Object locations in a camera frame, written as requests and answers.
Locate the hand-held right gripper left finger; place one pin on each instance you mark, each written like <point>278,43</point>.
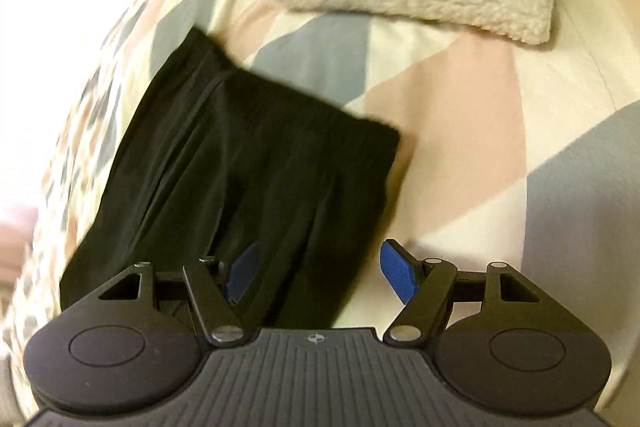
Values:
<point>243,271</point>

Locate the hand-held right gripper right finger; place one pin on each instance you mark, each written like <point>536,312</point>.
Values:
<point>397,269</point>

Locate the black pants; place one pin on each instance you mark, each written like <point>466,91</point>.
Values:
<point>240,167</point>

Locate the pastel geometric patterned duvet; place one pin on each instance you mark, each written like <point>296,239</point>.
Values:
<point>450,117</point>

